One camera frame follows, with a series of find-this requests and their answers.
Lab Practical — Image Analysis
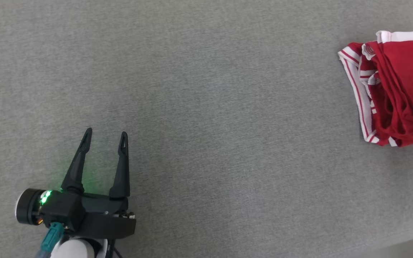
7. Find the red shorts white stripe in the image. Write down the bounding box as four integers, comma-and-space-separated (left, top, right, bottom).
362, 30, 413, 147

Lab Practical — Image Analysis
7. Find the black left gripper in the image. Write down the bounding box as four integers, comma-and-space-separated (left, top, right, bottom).
60, 127, 137, 240

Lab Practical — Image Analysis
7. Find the grey fabric sofa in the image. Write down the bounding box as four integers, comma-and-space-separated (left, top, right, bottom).
0, 0, 413, 258

